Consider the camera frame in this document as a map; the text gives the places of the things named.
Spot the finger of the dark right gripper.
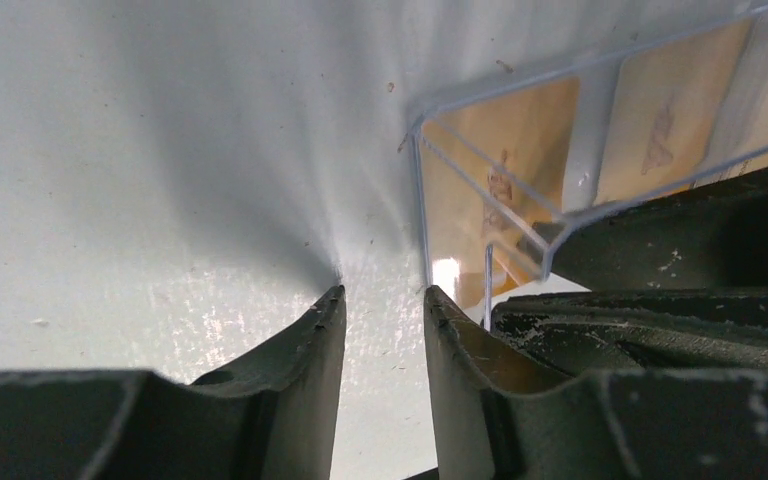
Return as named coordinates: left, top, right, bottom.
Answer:
left=492, top=287, right=768, bottom=377
left=551, top=167, right=768, bottom=290

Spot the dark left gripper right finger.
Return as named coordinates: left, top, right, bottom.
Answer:
left=424, top=287, right=768, bottom=479

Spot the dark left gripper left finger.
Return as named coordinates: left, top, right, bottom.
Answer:
left=0, top=286, right=347, bottom=479

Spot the clear plastic tray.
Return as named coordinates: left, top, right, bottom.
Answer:
left=405, top=1, right=768, bottom=321

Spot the orange VIP card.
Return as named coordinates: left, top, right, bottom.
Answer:
left=417, top=76, right=580, bottom=309

